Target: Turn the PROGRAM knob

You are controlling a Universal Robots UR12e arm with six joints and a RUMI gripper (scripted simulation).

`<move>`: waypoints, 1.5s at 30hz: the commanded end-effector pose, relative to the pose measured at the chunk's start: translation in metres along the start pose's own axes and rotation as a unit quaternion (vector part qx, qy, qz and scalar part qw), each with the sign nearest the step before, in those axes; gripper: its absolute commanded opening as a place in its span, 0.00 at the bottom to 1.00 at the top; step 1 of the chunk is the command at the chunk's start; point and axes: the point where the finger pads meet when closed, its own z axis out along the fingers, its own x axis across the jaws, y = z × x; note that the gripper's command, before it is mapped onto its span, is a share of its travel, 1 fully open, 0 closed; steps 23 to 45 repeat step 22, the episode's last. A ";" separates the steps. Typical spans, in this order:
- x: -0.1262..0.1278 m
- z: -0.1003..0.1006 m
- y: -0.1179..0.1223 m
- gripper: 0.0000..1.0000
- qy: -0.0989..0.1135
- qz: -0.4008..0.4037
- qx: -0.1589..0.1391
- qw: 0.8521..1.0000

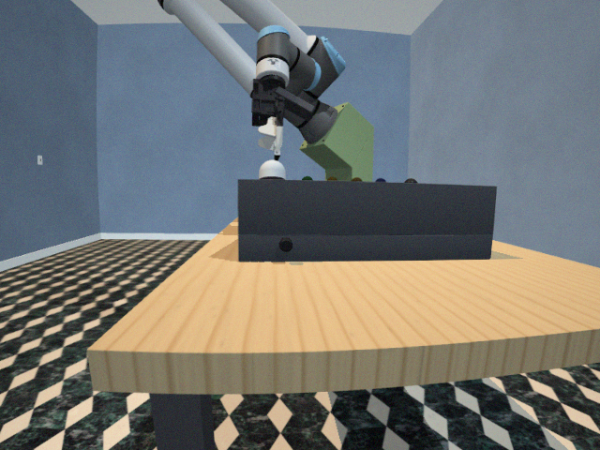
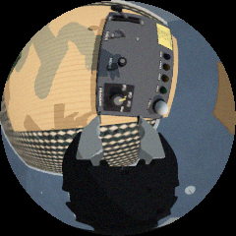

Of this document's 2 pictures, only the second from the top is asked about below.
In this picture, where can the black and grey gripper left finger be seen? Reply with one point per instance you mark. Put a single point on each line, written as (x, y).
(85, 150)

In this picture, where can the grey control console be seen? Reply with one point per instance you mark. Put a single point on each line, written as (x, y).
(146, 76)

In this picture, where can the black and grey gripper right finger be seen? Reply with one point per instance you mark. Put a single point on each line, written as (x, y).
(154, 149)

